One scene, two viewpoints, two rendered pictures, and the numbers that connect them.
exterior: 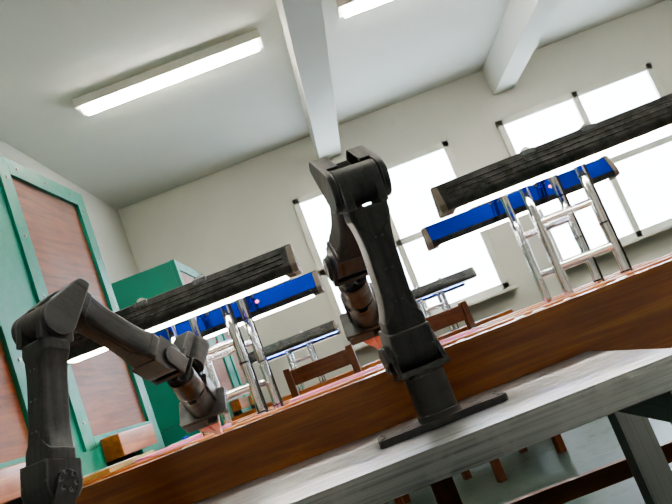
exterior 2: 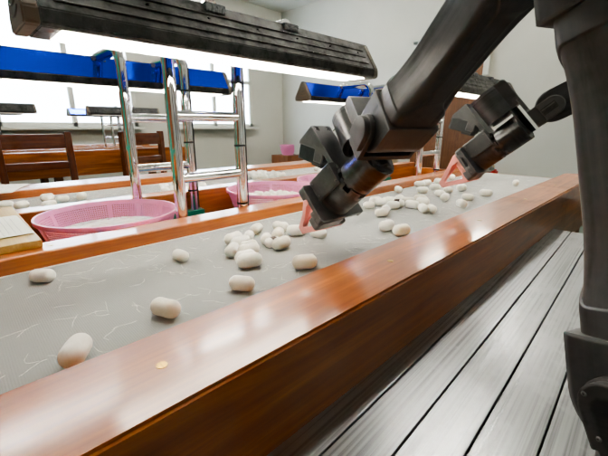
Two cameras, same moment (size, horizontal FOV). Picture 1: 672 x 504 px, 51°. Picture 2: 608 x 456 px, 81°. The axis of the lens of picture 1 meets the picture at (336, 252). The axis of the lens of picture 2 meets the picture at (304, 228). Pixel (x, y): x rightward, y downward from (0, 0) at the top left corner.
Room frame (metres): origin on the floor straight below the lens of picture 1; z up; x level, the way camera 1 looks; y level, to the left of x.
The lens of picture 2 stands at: (1.12, 0.80, 0.94)
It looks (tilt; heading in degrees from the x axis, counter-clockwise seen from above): 16 degrees down; 314
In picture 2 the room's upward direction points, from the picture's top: straight up
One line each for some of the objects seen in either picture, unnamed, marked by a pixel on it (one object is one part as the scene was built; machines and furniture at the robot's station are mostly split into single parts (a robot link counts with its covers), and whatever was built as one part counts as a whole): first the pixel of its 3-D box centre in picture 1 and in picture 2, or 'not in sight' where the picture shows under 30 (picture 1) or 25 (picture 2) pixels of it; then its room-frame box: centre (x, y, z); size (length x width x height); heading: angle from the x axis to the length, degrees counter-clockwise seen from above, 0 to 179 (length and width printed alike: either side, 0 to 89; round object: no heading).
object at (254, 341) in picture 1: (243, 370); (148, 142); (2.11, 0.39, 0.90); 0.20 x 0.19 x 0.45; 89
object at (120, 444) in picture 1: (130, 441); not in sight; (2.26, 0.83, 0.83); 0.30 x 0.06 x 0.07; 179
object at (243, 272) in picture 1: (173, 305); (250, 40); (1.63, 0.40, 1.08); 0.62 x 0.08 x 0.07; 89
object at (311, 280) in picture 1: (228, 316); (127, 74); (2.19, 0.39, 1.08); 0.62 x 0.08 x 0.07; 89
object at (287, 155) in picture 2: not in sight; (288, 162); (6.00, -3.79, 0.32); 0.42 x 0.42 x 0.63; 1
